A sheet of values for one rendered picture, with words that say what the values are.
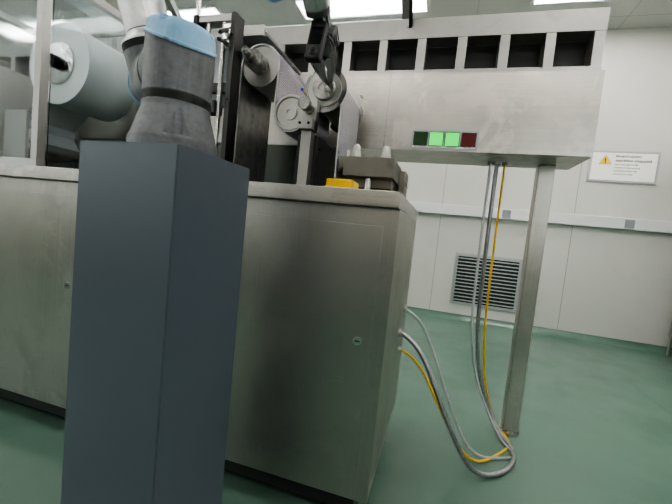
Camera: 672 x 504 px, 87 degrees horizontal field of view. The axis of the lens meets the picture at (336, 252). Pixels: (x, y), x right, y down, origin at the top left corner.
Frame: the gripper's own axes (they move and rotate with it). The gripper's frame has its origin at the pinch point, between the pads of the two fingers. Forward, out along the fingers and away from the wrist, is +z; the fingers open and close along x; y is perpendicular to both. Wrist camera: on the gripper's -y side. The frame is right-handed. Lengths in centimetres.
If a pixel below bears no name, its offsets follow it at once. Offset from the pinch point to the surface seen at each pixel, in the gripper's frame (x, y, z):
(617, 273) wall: -197, 128, 245
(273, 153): 36, 12, 38
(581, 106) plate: -82, 29, 25
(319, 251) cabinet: -11, -54, 17
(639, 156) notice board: -199, 207, 177
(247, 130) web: 34.1, -2.1, 16.8
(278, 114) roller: 18.4, -3.5, 9.1
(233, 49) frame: 29.1, -0.4, -11.3
